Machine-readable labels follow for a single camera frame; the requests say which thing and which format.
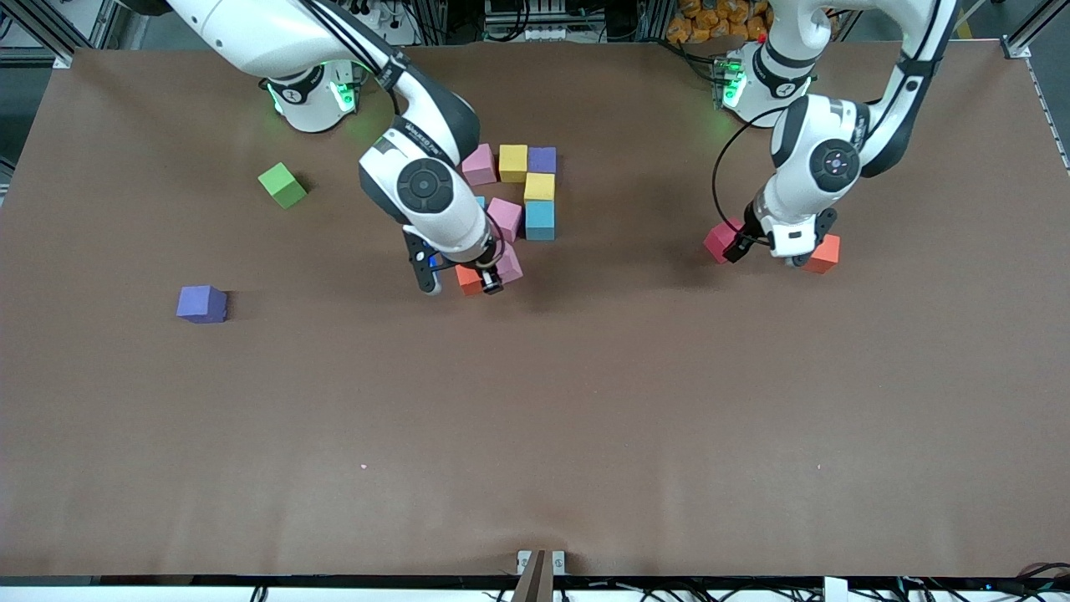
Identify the red foam block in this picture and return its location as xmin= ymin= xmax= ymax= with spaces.
xmin=703 ymin=219 xmax=745 ymax=265

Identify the bag of orange items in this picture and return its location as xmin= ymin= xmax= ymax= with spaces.
xmin=666 ymin=0 xmax=774 ymax=44

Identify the green foam block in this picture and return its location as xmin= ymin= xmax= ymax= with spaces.
xmin=257 ymin=161 xmax=308 ymax=210

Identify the white electrical device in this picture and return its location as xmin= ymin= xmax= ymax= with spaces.
xmin=485 ymin=0 xmax=569 ymax=43

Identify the white power strip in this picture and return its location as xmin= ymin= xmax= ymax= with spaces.
xmin=351 ymin=0 xmax=419 ymax=47

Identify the brown pole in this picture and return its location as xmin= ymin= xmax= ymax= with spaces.
xmin=510 ymin=549 xmax=554 ymax=602

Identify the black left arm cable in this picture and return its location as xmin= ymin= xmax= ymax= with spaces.
xmin=711 ymin=107 xmax=782 ymax=245

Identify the white metal bracket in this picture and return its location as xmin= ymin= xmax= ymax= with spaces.
xmin=517 ymin=549 xmax=566 ymax=576

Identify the aluminium table side rail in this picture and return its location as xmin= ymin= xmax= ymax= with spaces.
xmin=1027 ymin=60 xmax=1070 ymax=172

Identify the aluminium frame profile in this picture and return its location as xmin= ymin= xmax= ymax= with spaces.
xmin=1007 ymin=0 xmax=1070 ymax=51

